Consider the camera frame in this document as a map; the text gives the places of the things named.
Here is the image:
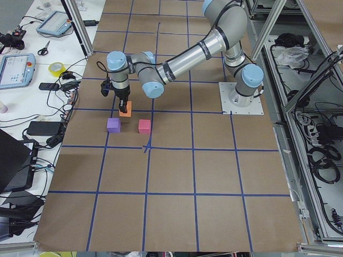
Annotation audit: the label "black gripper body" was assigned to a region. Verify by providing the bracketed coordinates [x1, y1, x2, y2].
[101, 78, 130, 102]

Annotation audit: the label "orange foam block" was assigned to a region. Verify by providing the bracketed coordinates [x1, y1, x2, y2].
[119, 101, 132, 117]

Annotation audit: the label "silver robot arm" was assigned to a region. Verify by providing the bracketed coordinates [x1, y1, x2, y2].
[101, 1, 264, 114]

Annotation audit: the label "purple foam block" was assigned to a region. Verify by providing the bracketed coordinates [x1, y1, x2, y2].
[107, 118, 121, 133]

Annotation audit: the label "pink foam block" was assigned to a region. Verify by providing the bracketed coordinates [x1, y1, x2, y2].
[138, 119, 151, 134]

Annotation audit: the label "yellow tape roll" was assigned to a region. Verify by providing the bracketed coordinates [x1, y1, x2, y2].
[48, 62, 66, 78]

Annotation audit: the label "black phone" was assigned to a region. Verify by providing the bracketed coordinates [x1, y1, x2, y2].
[39, 82, 59, 91]

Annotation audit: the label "black power adapter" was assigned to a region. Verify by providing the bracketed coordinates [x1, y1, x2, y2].
[27, 121, 61, 136]

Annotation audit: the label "far teach pendant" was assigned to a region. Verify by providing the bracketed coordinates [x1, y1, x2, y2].
[36, 11, 72, 37]

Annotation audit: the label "teach pendant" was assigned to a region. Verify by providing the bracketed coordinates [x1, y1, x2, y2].
[1, 53, 36, 90]
[36, 11, 72, 37]

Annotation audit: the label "near teach pendant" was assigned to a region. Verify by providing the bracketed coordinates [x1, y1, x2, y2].
[1, 53, 36, 90]

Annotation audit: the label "black laptop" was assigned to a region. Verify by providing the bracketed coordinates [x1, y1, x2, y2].
[1, 130, 38, 193]

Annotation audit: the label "crumpled white cloth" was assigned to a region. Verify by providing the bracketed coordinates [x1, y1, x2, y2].
[275, 46, 309, 69]

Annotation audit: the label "black handled scissors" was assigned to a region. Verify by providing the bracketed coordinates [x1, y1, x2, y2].
[37, 41, 50, 56]

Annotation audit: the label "aluminium frame post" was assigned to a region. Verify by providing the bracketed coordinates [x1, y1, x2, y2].
[61, 0, 93, 58]

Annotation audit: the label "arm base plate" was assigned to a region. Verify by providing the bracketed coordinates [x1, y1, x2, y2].
[219, 82, 264, 115]

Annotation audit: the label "coiled black cables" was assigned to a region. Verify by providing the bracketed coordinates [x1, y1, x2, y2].
[305, 144, 342, 185]

